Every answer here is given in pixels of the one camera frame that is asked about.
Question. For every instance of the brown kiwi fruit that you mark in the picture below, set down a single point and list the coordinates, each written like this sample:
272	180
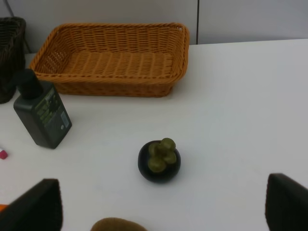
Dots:
116	224

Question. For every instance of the orange wicker basket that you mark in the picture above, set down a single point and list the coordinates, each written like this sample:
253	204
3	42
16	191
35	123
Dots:
96	59

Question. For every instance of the orange tangerine fruit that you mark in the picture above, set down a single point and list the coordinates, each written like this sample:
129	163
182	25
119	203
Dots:
2	207

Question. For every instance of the dark mangosteen fruit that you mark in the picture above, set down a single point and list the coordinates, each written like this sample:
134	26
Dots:
159	161

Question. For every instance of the black square bottle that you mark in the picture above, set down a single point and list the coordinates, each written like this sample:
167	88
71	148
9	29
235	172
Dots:
40	109

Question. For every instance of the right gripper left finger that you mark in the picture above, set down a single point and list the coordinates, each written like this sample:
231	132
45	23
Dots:
38	209

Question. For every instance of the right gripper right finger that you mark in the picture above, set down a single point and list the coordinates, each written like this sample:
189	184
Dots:
286	207

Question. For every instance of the white pink-tipped marker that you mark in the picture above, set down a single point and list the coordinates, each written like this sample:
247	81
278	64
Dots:
3	154

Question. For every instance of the dark brown wicker basket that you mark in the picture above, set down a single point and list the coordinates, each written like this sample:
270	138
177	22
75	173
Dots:
12	57

